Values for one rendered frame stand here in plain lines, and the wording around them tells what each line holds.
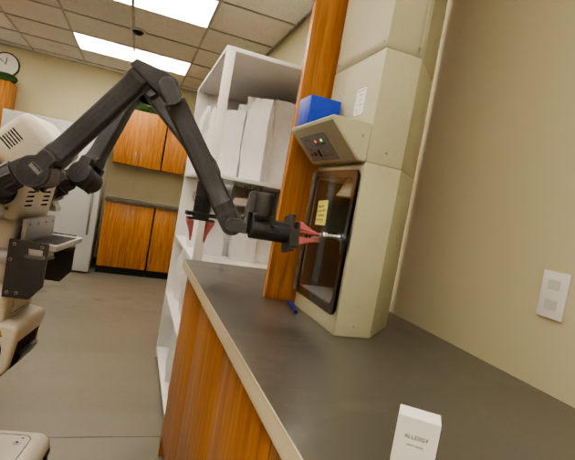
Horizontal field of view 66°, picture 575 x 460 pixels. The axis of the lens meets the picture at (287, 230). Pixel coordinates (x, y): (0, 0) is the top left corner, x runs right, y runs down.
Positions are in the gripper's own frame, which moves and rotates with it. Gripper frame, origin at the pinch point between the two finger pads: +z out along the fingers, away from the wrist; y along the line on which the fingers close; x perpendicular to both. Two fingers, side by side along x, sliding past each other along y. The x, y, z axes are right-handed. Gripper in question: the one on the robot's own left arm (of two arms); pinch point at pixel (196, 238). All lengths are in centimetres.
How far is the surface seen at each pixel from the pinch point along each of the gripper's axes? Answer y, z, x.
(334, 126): 23, -38, -45
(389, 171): 41, -30, -47
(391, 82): 36, -53, -47
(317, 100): 25, -49, -26
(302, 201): 31.8, -18.7, -9.4
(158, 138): -1, -77, 476
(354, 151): 29, -33, -46
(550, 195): 76, -30, -66
